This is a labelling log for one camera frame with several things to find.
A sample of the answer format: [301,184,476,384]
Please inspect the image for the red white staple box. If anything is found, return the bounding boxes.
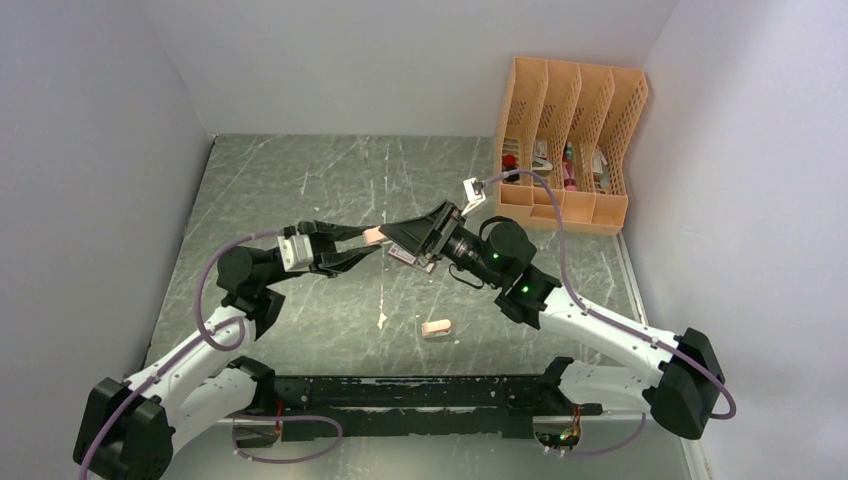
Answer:
[388,243,436,274]

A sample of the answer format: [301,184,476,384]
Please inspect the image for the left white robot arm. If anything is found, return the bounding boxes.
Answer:
[73,221,387,479]

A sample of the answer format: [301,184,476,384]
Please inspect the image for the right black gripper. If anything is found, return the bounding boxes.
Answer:
[380,199,503,289]

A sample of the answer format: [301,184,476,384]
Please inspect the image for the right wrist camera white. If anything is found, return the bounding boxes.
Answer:
[461,177,487,217]

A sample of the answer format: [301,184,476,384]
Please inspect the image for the red black item in organizer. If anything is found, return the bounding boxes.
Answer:
[502,154,521,184]

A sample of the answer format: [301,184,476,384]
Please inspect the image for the pink stapler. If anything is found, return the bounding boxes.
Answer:
[421,319,452,339]
[362,226,389,246]

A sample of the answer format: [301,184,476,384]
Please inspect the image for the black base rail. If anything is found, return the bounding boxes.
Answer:
[236,374,602,442]

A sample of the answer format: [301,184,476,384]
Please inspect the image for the purple cable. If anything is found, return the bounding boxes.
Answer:
[78,229,344,480]
[480,168,738,458]

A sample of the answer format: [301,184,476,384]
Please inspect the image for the orange file organizer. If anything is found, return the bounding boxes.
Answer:
[494,57,649,236]

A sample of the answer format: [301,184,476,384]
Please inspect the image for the pink items in organizer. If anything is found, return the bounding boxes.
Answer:
[531,140,613,194]

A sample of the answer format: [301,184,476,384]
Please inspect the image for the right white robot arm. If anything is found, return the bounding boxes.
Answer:
[378,202,726,440]

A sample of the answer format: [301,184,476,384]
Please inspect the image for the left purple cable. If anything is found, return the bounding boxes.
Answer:
[78,229,344,480]

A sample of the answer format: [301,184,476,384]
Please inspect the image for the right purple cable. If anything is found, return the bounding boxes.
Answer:
[480,168,738,458]

